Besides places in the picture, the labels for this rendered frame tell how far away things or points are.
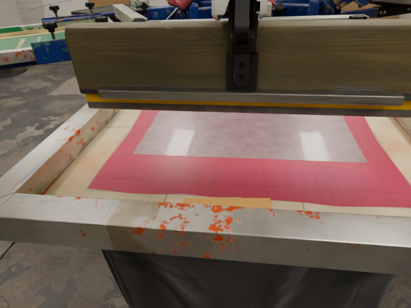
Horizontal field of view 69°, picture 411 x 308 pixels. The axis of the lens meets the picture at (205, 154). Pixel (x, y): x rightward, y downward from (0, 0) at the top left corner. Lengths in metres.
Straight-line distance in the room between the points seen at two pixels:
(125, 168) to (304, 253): 0.27
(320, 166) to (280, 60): 0.18
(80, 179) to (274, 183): 0.26
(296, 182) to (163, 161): 0.19
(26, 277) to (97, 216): 1.41
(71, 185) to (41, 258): 1.34
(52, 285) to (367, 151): 1.44
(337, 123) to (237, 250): 0.33
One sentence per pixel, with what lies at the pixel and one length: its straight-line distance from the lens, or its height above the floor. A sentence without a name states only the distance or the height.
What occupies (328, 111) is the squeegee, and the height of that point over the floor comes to 1.05.
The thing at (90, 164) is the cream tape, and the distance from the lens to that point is 0.48.
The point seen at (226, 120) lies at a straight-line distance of 0.55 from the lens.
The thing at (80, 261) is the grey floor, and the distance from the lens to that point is 1.66.
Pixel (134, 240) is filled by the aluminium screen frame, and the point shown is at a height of 0.97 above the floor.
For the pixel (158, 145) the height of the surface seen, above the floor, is 0.95.
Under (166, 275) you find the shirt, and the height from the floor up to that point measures 0.77.
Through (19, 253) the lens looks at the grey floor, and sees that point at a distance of 1.86.
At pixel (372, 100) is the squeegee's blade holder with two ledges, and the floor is 1.07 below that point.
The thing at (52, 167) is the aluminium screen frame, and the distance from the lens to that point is 0.46.
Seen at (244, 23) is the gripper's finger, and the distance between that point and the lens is 0.27.
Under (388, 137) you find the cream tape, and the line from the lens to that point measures 0.55.
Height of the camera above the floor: 1.20
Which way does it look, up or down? 33 degrees down
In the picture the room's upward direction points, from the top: 3 degrees counter-clockwise
